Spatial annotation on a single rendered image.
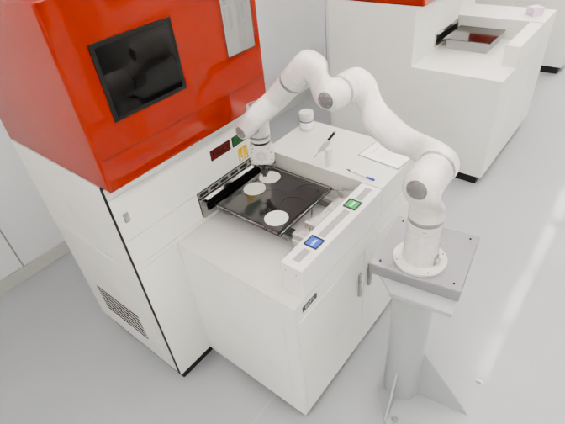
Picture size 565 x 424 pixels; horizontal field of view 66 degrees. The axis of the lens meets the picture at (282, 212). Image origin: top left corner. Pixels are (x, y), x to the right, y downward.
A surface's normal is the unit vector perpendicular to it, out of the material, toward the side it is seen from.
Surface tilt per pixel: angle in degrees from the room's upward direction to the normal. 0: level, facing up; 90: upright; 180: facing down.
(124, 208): 90
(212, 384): 0
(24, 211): 90
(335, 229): 0
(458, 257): 2
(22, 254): 90
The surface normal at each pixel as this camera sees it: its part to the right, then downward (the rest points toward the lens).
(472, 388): -0.09, -0.78
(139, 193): 0.78, 0.33
